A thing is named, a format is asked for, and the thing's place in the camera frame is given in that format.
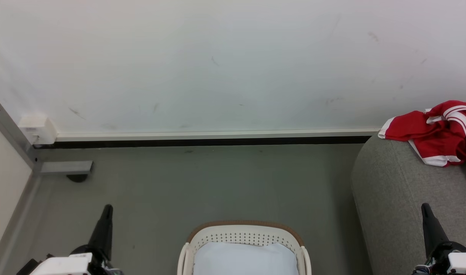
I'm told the red jersey with white trim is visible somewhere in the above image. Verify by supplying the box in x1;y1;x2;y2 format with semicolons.
377;100;466;167

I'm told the grey fabric sofa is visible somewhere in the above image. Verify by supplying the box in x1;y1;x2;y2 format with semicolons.
350;134;466;275

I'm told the white basket with brown rim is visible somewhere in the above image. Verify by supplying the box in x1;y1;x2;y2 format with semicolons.
177;220;312;275

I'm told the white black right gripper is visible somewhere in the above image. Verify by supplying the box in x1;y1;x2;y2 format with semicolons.
411;203;466;275

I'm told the grey metal frame leg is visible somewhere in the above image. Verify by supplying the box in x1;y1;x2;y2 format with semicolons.
0;92;94;183

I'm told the white cloth basket liner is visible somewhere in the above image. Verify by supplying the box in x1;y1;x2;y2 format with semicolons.
193;241;299;275

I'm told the white wall trim strip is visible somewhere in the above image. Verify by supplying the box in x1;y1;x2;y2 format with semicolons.
54;128;381;143

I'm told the white wall outlet box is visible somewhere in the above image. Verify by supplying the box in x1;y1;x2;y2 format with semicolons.
18;115;58;146

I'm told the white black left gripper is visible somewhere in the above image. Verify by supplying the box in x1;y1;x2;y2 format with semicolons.
16;204;123;275

